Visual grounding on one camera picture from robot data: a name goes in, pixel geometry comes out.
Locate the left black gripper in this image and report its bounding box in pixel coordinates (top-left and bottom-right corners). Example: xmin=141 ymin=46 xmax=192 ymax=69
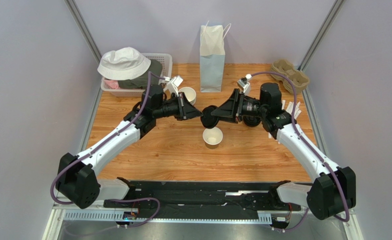
xmin=153 ymin=92 xmax=203 ymax=122

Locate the black coffee cup lid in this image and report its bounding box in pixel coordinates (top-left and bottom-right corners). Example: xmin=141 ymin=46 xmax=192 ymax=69
xmin=200 ymin=105 xmax=219 ymax=129

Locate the white paper coffee cup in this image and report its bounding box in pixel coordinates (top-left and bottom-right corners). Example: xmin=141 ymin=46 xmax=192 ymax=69
xmin=202 ymin=127 xmax=223 ymax=149

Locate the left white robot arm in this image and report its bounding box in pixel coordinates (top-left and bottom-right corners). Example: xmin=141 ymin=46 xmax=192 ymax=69
xmin=51 ymin=84 xmax=203 ymax=209

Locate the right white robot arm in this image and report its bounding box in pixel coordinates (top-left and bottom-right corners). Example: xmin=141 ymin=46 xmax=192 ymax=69
xmin=201 ymin=83 xmax=356 ymax=220

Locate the stack of paper cups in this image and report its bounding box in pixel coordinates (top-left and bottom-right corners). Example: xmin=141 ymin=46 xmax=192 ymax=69
xmin=178 ymin=87 xmax=197 ymax=105

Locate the olive green cloth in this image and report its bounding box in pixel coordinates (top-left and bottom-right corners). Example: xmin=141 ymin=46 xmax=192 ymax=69
xmin=118 ymin=58 xmax=163 ymax=90

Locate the white plastic basket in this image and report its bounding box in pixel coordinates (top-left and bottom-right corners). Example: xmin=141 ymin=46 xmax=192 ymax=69
xmin=101 ymin=52 xmax=173 ymax=98

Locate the bundle of wrapped straws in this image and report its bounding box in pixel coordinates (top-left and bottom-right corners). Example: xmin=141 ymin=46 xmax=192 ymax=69
xmin=282 ymin=100 xmax=302 ymax=119

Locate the white paper bag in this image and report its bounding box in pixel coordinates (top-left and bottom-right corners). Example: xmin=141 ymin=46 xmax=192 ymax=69
xmin=199 ymin=23 xmax=231 ymax=93

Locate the white bucket hat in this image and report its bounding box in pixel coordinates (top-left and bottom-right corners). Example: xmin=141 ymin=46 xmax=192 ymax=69
xmin=97 ymin=47 xmax=151 ymax=81

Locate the pink cloth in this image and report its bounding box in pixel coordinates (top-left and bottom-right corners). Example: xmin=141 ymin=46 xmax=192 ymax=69
xmin=103 ymin=78 xmax=120 ymax=90

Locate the cardboard cup carrier stack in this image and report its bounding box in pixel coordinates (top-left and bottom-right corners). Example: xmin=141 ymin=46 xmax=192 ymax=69
xmin=271 ymin=59 xmax=310 ymax=94

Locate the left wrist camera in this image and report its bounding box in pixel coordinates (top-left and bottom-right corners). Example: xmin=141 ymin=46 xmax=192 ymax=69
xmin=165 ymin=75 xmax=183 ymax=96

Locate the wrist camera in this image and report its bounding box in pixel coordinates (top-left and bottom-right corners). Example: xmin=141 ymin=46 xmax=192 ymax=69
xmin=165 ymin=75 xmax=183 ymax=96
xmin=237 ymin=74 xmax=252 ymax=96

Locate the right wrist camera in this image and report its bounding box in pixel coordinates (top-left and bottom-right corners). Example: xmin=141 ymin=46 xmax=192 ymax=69
xmin=237 ymin=74 xmax=252 ymax=96

